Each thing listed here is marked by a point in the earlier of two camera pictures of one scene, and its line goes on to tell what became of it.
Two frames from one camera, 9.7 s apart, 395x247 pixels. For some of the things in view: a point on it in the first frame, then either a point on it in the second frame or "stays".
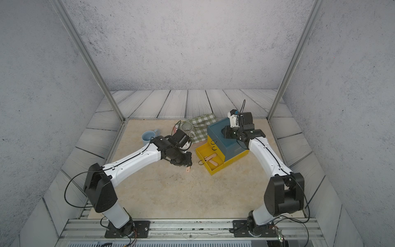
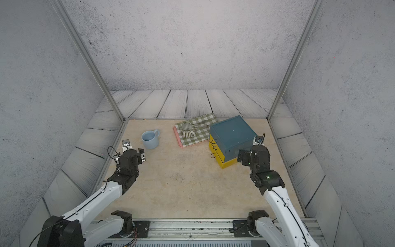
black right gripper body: (234, 134) to (247, 160)
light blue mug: (146, 135) stays
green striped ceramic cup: (187, 128) stays
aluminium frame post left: (88, 56) stays
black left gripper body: (181, 158) to (140, 157)
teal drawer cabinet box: (229, 147) stays
